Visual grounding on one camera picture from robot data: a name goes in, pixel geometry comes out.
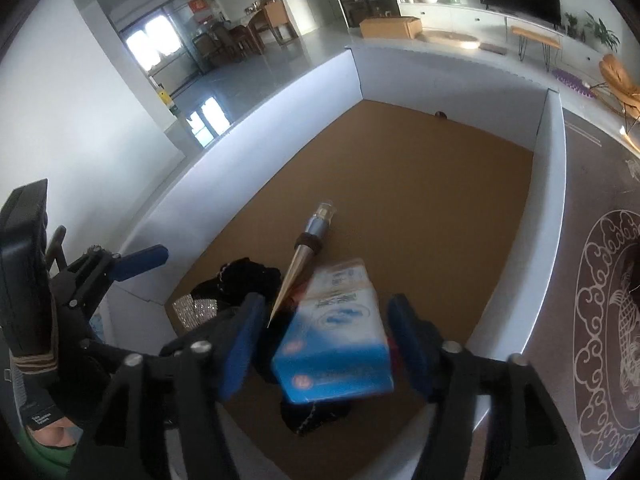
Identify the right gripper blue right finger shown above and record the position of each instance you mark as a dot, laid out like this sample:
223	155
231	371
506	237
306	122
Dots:
444	374

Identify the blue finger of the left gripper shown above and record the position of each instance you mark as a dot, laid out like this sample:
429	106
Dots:
145	260

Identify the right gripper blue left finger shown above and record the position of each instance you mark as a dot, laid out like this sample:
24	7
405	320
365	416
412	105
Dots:
212	361

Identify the blue white medicine box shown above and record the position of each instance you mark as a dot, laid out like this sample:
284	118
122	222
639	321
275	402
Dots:
335	347

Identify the gold tube cosmetic bottle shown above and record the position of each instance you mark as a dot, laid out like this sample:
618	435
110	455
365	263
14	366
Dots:
308	244

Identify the red snack packet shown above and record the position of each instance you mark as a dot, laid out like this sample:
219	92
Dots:
395	357

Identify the white cardboard storage box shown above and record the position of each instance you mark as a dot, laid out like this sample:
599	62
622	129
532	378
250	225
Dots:
448	176

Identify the orange lounge chair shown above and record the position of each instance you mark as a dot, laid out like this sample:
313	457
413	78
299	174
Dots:
620	84

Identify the brown cardboard box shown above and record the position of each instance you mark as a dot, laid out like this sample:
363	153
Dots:
391	27

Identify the wooden bench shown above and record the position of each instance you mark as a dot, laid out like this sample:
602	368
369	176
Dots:
548	44

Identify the white media console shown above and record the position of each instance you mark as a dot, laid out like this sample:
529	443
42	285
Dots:
494	28

